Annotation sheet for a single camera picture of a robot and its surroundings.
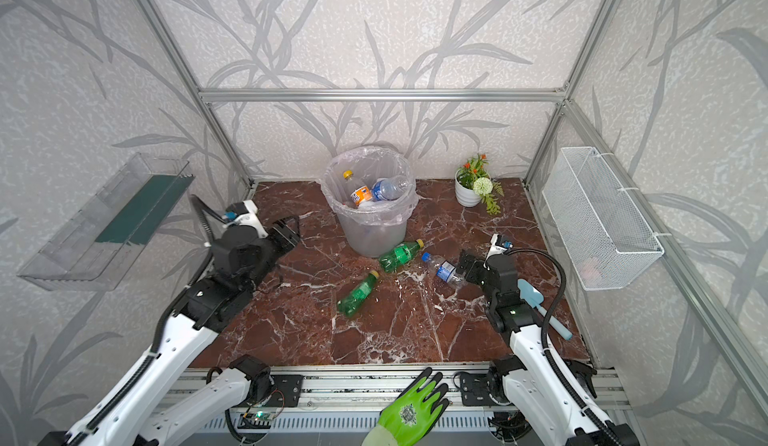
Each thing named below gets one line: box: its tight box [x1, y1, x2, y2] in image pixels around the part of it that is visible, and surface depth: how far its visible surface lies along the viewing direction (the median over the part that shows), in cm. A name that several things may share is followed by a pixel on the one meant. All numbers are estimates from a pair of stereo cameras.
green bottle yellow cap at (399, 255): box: [379, 239, 425, 273], surface depth 98 cm
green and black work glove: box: [362, 367, 451, 446], surface depth 71 cm
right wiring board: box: [487, 410, 532, 443], surface depth 72 cm
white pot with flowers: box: [454, 153, 505, 215], surface depth 104 cm
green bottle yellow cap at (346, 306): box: [337, 270, 380, 318], surface depth 85 cm
